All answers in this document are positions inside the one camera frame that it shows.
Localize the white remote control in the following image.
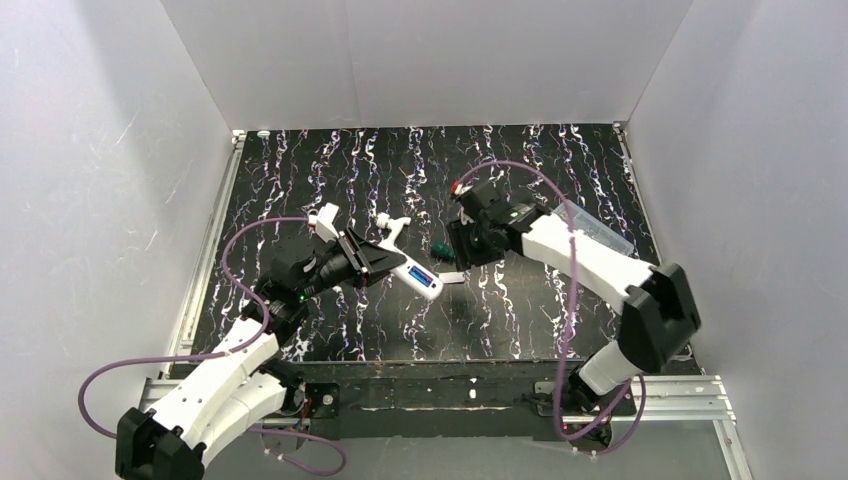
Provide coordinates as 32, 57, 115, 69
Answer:
378, 240, 444, 301

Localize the blue battery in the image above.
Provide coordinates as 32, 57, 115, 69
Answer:
408, 266, 433, 288

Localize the white battery cover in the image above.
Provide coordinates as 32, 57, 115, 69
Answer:
438, 271, 466, 284

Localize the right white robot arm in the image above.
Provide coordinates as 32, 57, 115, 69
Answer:
448, 182, 701, 402

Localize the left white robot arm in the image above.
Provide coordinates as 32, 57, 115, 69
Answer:
115, 229, 406, 479

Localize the white plastic faucet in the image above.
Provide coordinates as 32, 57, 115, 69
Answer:
376, 213, 411, 249

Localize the clear plastic screw box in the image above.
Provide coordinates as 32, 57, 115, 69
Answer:
553, 200, 635, 256

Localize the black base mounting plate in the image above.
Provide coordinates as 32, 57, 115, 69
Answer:
218, 359, 637, 442

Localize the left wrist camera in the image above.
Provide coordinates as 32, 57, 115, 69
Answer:
307, 203, 339, 243

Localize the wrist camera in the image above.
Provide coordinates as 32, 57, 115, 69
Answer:
307, 203, 339, 243
451, 182, 474, 207

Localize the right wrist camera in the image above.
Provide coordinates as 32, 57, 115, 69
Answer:
451, 182, 474, 207

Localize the green handle screwdriver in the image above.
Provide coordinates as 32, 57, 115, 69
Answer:
430, 242, 456, 262

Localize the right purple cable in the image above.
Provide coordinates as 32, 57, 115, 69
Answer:
453, 159, 647, 456

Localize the purple cable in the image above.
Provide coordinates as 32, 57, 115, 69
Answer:
78, 215, 348, 478
453, 159, 647, 456

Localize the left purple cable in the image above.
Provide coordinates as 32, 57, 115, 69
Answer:
78, 215, 348, 478

